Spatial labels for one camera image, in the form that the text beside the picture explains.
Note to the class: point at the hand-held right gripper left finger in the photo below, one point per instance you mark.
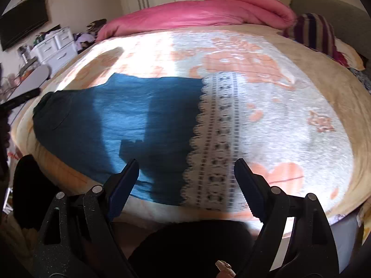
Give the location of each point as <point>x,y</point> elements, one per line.
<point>124,185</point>

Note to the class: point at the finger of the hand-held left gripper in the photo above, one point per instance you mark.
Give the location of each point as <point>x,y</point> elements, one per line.
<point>20,99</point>

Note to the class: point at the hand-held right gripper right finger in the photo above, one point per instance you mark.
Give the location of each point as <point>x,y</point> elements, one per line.
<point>247,185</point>

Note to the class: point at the blue pants with lace trim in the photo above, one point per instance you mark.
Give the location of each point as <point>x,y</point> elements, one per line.
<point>116,115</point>

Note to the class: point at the grey oval board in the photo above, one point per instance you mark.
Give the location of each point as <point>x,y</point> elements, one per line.
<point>34,78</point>

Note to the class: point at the white drawer cabinet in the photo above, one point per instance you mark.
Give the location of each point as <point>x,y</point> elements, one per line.
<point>55,46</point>

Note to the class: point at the printed peach and white blanket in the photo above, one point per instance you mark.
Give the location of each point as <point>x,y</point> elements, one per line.
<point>289,115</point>

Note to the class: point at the pile of clothes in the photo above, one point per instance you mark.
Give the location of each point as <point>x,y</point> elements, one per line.
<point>87,34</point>

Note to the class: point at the striped pillow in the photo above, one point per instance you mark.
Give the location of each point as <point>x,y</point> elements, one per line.
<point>314,33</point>

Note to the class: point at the yellow pillow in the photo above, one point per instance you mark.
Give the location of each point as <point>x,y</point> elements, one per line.
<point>352,55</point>

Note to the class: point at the pink duvet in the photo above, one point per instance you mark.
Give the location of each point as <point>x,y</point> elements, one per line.
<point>203,11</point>

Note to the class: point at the grey-green headboard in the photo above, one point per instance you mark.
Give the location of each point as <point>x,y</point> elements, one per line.
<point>339,14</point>

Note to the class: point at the black wall television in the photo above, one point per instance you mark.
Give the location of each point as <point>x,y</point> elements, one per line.
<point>23,20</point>

